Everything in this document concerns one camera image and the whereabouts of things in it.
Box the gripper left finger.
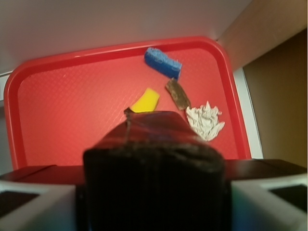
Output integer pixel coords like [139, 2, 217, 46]
[0, 165, 84, 231]

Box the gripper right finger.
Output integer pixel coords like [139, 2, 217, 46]
[223, 159, 308, 231]

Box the black box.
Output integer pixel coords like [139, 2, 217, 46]
[83, 109, 225, 231]

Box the orange plastic tray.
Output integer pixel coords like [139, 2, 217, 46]
[4, 37, 251, 169]

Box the crumpled white paper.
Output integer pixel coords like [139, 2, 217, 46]
[185, 101, 225, 141]

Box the brown bark piece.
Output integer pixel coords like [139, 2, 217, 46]
[165, 79, 191, 111]

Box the yellow sponge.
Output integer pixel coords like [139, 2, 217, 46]
[130, 88, 160, 113]

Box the wooden board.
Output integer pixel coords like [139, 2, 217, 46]
[218, 0, 308, 71]

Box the blue sponge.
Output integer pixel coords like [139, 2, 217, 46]
[144, 47, 182, 81]

